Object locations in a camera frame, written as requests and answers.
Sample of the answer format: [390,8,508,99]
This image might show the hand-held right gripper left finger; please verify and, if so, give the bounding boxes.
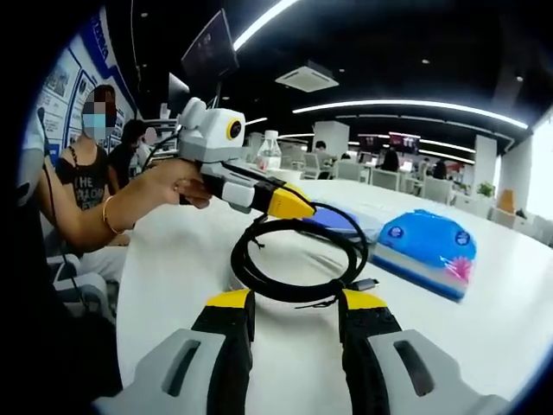
[92,288,257,415]

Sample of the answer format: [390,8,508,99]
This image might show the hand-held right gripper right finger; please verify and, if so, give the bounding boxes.
[338,288,512,415]

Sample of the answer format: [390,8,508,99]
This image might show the clear plastic bottle item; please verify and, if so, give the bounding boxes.
[257,129,283,172]

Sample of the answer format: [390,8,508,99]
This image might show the black cable item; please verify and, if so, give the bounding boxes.
[230,201,382,310]

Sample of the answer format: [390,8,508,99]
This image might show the clear pouch with blue disc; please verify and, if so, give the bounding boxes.
[302,201,381,241]

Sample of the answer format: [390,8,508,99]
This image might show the blue tissue pack item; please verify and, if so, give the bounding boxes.
[369,209,479,303]

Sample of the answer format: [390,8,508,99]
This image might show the person's left hand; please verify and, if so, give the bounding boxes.
[133,157,213,211]

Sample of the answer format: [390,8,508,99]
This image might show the ceiling-hung dark monitor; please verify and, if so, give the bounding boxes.
[181,8,240,84]

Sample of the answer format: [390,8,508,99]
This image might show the white table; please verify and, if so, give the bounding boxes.
[116,177,553,415]

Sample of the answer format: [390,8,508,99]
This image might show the ceiling air vent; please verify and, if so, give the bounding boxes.
[275,60,340,93]

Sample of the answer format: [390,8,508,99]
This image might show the row of white office chairs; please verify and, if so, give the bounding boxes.
[302,150,455,205]

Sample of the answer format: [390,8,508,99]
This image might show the long ceiling light strip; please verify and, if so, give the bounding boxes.
[232,0,300,51]
[292,99,530,130]

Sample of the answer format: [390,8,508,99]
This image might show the person's dark clothing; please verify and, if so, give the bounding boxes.
[0,181,124,415]

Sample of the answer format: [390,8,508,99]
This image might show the white worn device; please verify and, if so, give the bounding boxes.
[16,127,48,195]

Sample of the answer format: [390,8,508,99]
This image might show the orange box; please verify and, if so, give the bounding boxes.
[496,189,518,214]

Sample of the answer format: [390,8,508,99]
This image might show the bright window with blinds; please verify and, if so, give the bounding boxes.
[530,114,553,220]

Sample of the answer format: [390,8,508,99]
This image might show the gold bracelet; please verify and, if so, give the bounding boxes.
[102,195,127,236]

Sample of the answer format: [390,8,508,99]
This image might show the wall screen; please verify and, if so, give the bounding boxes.
[388,132,423,150]

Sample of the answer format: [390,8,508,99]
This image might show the blue and white wall poster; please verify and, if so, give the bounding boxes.
[41,8,137,166]

